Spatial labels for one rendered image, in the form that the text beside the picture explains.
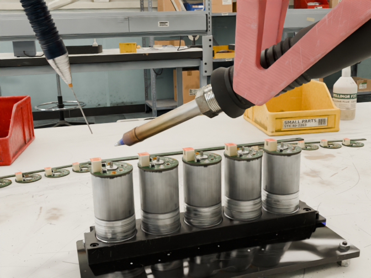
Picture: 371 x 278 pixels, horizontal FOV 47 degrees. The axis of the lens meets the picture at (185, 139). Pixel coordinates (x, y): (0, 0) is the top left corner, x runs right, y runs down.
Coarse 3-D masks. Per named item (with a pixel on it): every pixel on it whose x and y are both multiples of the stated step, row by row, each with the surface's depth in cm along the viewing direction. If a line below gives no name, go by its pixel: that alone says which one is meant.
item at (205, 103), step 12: (204, 96) 20; (180, 108) 21; (192, 108) 21; (204, 108) 20; (216, 108) 20; (156, 120) 22; (168, 120) 22; (180, 120) 21; (132, 132) 23; (144, 132) 22; (156, 132) 22; (132, 144) 23
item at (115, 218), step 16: (128, 176) 25; (96, 192) 25; (112, 192) 24; (128, 192) 25; (96, 208) 25; (112, 208) 25; (128, 208) 25; (96, 224) 25; (112, 224) 25; (128, 224) 25; (112, 240) 25
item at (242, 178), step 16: (224, 160) 28; (256, 160) 27; (224, 176) 28; (240, 176) 27; (256, 176) 27; (224, 192) 28; (240, 192) 27; (256, 192) 27; (224, 208) 28; (240, 208) 27; (256, 208) 28
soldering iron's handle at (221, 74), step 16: (304, 32) 17; (368, 32) 16; (272, 48) 18; (288, 48) 17; (336, 48) 16; (352, 48) 16; (368, 48) 16; (272, 64) 18; (320, 64) 17; (336, 64) 17; (352, 64) 17; (224, 80) 19; (304, 80) 18; (224, 96) 19; (240, 96) 19; (224, 112) 19; (240, 112) 20
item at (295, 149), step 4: (284, 144) 29; (288, 144) 29; (264, 148) 28; (280, 148) 28; (288, 148) 28; (292, 148) 28; (296, 148) 28; (300, 148) 28; (268, 152) 28; (272, 152) 27; (276, 152) 27; (280, 152) 27; (284, 152) 27; (288, 152) 27; (292, 152) 27; (296, 152) 27
